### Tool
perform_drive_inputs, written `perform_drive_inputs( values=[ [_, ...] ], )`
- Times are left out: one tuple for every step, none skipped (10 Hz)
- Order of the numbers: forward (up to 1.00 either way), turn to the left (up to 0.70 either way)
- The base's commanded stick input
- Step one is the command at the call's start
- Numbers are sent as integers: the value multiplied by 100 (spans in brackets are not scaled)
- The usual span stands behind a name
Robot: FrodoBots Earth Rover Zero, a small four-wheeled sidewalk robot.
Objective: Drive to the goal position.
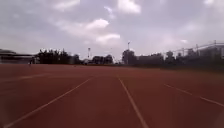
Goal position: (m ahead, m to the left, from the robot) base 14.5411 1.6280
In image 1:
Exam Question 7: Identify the tall floodlight pole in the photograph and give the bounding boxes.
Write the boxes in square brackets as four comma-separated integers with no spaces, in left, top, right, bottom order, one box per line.
[126,40,132,53]
[87,47,92,60]

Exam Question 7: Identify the row of dark trees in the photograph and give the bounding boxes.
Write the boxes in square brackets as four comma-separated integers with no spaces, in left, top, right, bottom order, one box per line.
[35,48,115,66]

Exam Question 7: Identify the person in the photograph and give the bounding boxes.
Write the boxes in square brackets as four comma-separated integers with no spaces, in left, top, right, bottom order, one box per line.
[29,57,36,66]

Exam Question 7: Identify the low grandstand building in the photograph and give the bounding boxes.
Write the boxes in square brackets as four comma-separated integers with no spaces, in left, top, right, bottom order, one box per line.
[0,48,38,65]

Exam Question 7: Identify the tall wire fence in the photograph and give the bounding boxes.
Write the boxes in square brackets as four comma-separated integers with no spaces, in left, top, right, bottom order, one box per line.
[163,40,224,68]

